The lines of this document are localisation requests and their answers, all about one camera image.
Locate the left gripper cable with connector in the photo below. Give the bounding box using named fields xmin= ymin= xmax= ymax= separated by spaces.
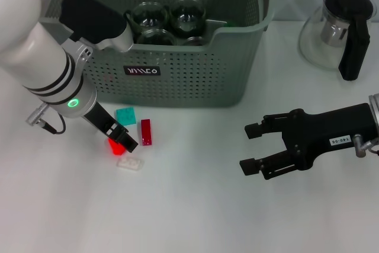
xmin=25 ymin=103 xmax=67 ymax=135

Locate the glass teacup with black base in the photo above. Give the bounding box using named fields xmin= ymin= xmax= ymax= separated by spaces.
xmin=169 ymin=0 xmax=207 ymax=37
xmin=183 ymin=36 xmax=208 ymax=47
xmin=134 ymin=27 xmax=178 ymax=46
xmin=123 ymin=2 xmax=170 ymax=31

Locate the teal toy brick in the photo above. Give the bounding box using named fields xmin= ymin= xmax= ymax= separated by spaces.
xmin=115 ymin=107 xmax=137 ymax=127

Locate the red sloped toy brick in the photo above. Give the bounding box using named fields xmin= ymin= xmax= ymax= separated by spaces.
xmin=107 ymin=137 xmax=127 ymax=156

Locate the grey perforated storage bin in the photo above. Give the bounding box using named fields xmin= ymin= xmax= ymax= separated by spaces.
xmin=38 ymin=0 xmax=275 ymax=108

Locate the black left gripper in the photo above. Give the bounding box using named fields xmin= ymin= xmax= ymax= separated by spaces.
xmin=81 ymin=101 xmax=140 ymax=153

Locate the gripper cable with connector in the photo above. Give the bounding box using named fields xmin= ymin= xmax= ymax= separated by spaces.
xmin=354 ymin=133 xmax=379 ymax=158
xmin=25 ymin=103 xmax=67 ymax=135

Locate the dark red toy brick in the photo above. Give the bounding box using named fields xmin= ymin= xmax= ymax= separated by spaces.
xmin=140 ymin=119 xmax=155 ymax=146

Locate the white toy brick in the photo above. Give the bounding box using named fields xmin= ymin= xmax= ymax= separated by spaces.
xmin=116 ymin=157 xmax=144 ymax=172

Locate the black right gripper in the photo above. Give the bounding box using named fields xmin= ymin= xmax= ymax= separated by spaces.
xmin=239 ymin=103 xmax=379 ymax=181

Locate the glass teapot with black handle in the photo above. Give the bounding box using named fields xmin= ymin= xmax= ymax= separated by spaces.
xmin=298 ymin=0 xmax=376 ymax=82

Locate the right gripper cable with connector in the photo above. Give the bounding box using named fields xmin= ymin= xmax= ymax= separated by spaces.
xmin=354 ymin=133 xmax=379 ymax=158

